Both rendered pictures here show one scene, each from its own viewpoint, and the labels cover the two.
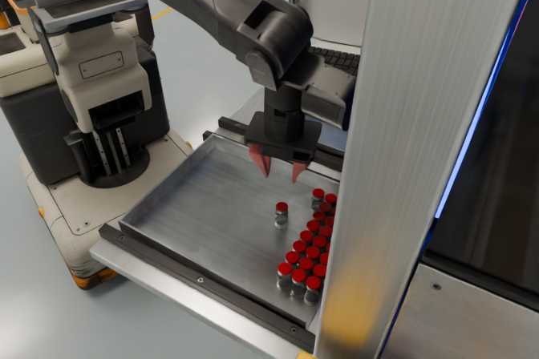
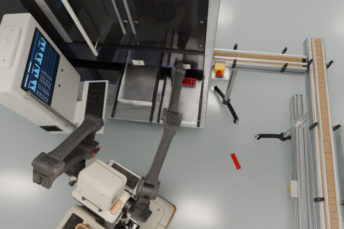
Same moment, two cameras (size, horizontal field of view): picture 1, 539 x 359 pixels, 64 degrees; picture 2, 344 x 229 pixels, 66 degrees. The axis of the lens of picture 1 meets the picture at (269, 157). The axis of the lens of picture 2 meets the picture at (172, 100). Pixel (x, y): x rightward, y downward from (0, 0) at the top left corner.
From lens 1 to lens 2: 1.60 m
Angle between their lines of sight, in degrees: 57
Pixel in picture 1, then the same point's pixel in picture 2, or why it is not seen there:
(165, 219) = (189, 116)
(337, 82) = (180, 63)
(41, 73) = not seen: outside the picture
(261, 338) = (205, 87)
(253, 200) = not seen: hidden behind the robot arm
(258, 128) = not seen: hidden behind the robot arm
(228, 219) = (183, 104)
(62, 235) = (166, 216)
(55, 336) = (192, 210)
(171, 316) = (170, 173)
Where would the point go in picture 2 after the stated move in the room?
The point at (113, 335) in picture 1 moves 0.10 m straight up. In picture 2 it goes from (184, 189) to (184, 188)
